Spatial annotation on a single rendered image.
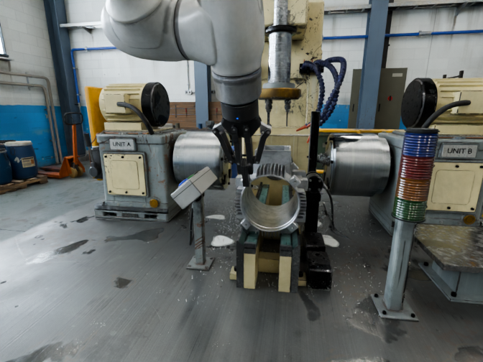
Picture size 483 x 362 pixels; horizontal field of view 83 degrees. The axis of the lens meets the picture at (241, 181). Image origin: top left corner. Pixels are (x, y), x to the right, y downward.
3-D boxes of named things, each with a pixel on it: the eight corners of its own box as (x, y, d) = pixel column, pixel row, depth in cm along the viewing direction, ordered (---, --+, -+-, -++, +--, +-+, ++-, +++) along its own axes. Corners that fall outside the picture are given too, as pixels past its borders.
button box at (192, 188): (201, 191, 87) (190, 178, 87) (218, 178, 85) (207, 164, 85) (182, 210, 71) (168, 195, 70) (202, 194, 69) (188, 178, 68)
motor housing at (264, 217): (245, 210, 95) (245, 155, 90) (301, 212, 92) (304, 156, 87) (233, 235, 76) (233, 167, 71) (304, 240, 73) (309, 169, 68)
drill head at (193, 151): (168, 179, 138) (164, 128, 132) (240, 182, 133) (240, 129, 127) (144, 194, 114) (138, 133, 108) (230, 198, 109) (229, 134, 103)
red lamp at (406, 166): (393, 172, 60) (396, 152, 59) (422, 174, 59) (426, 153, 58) (405, 179, 55) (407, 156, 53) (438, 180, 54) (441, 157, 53)
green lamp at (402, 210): (387, 211, 63) (390, 192, 61) (416, 212, 62) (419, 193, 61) (398, 221, 57) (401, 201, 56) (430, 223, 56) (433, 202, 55)
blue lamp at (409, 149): (396, 152, 59) (399, 131, 58) (426, 153, 58) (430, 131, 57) (407, 156, 53) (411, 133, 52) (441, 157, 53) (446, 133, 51)
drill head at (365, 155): (303, 184, 128) (306, 130, 122) (397, 188, 122) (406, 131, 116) (307, 202, 104) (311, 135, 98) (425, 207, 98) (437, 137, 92)
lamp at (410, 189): (390, 192, 61) (393, 172, 60) (419, 193, 61) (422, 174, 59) (401, 201, 56) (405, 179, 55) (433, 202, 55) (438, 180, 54)
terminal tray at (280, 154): (257, 166, 90) (258, 144, 89) (290, 167, 89) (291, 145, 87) (253, 174, 79) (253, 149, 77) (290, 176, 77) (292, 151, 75)
